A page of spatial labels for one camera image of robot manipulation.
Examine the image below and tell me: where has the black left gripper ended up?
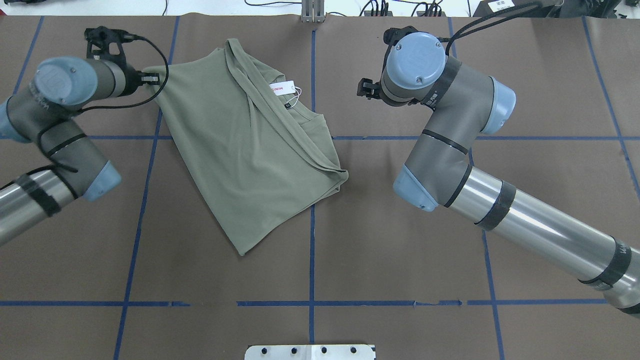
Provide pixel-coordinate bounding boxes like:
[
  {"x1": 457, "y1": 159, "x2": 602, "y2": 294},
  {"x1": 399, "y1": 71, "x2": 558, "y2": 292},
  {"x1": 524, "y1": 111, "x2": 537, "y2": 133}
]
[{"x1": 84, "y1": 26, "x2": 161, "y2": 98}]

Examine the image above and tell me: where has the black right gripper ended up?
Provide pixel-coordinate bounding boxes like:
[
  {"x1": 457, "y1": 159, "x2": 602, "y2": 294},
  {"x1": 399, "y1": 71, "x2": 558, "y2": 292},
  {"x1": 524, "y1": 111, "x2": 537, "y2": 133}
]
[{"x1": 357, "y1": 25, "x2": 418, "y2": 106}]

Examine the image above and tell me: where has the olive green long-sleeve shirt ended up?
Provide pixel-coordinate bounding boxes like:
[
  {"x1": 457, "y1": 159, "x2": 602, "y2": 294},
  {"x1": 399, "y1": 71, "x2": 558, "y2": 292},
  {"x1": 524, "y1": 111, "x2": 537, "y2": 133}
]
[{"x1": 145, "y1": 38, "x2": 349, "y2": 256}]

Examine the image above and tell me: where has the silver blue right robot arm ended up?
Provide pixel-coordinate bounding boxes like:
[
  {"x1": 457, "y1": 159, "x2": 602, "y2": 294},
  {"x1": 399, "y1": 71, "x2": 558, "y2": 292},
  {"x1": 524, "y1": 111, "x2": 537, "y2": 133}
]
[{"x1": 357, "y1": 26, "x2": 640, "y2": 318}]

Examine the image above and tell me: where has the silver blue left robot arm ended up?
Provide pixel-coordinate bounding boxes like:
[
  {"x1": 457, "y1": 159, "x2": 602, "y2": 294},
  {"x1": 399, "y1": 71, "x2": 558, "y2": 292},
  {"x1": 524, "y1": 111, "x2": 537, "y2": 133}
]
[{"x1": 0, "y1": 26, "x2": 169, "y2": 245}]

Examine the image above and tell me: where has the white red shirt hang tag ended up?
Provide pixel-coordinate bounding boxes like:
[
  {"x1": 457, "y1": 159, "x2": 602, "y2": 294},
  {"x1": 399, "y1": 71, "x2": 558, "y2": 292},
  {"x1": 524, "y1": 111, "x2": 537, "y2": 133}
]
[{"x1": 269, "y1": 80, "x2": 298, "y2": 96}]

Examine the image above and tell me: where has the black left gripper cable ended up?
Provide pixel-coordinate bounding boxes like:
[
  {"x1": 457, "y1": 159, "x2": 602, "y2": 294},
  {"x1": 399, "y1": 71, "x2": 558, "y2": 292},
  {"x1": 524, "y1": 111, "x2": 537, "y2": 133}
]
[{"x1": 75, "y1": 35, "x2": 170, "y2": 113}]

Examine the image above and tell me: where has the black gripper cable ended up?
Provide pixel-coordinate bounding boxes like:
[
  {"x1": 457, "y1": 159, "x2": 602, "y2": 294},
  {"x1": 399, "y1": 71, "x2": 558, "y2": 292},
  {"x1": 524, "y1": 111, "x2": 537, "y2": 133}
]
[
  {"x1": 75, "y1": 35, "x2": 170, "y2": 113},
  {"x1": 445, "y1": 0, "x2": 546, "y2": 56}
]

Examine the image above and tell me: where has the aluminium frame post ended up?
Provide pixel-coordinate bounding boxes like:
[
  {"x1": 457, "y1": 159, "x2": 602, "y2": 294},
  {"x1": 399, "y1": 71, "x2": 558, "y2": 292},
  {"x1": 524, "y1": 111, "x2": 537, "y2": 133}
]
[{"x1": 300, "y1": 0, "x2": 326, "y2": 24}]

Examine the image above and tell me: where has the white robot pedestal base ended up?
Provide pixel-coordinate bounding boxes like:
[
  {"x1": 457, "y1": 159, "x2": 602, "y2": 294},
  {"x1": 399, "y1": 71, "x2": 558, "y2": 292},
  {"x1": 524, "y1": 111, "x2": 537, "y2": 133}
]
[{"x1": 244, "y1": 344, "x2": 377, "y2": 360}]

